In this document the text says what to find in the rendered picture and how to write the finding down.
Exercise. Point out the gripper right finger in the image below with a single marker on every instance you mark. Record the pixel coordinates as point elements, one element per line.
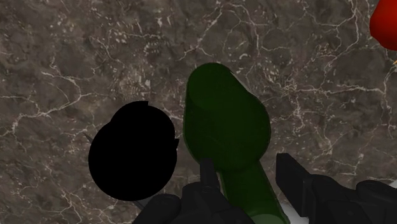
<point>325,198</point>

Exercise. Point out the red round object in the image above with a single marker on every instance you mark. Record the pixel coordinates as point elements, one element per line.
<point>386,26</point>

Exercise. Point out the dark green glass bottle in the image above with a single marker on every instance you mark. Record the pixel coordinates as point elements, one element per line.
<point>226,124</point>

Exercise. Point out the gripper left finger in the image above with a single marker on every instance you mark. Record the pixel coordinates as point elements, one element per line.
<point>204,198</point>

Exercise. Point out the black round object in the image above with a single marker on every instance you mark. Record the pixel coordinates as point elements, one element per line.
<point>133,155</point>

